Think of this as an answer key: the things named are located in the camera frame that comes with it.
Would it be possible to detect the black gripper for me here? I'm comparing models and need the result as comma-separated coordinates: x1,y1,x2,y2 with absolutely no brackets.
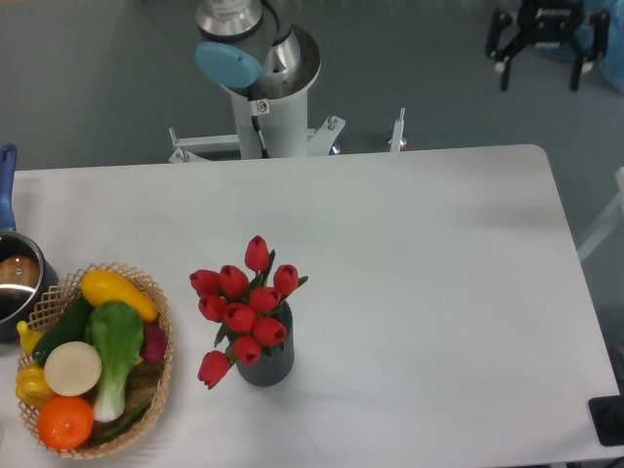
485,0,610,92

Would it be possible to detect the red tulip bouquet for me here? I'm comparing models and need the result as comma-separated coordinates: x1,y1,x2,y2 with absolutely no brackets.
189,235,308,389

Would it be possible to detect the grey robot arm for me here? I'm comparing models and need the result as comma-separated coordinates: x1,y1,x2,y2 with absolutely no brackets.
195,1,611,97

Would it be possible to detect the dark grey ribbed vase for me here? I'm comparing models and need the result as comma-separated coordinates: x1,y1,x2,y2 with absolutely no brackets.
235,302,294,387

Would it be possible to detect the black device at table edge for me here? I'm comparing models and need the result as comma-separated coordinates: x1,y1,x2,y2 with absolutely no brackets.
588,395,624,447

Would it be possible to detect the purple red onion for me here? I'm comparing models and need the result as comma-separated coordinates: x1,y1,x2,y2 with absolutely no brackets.
139,323,168,363

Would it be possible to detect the yellow squash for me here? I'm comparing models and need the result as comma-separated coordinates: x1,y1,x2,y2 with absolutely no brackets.
80,269,158,323

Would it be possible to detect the green bok choy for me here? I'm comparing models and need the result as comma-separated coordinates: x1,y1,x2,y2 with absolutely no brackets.
86,300,143,423

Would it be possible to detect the dark green cucumber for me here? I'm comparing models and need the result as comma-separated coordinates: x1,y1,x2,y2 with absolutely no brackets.
32,295,94,366

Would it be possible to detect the green chili pepper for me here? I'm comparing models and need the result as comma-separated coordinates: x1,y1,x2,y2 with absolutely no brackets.
92,400,151,446

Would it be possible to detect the white round onion slice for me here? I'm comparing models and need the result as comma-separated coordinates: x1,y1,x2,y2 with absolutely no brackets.
44,341,101,397

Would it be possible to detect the yellow banana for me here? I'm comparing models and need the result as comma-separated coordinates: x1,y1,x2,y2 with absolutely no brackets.
16,321,43,356

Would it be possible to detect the orange fruit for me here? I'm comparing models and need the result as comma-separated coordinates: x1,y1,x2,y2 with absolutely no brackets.
36,396,95,450

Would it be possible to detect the yellow bell pepper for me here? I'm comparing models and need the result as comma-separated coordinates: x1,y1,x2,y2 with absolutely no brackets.
16,363,57,409

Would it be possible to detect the white frame at right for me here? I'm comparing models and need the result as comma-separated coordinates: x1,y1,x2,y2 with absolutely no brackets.
576,167,623,262

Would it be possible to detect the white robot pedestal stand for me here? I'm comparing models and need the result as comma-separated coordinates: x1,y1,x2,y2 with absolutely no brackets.
168,87,410,165

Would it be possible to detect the blue handled saucepan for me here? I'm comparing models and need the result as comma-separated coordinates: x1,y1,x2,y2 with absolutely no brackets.
1,144,59,343

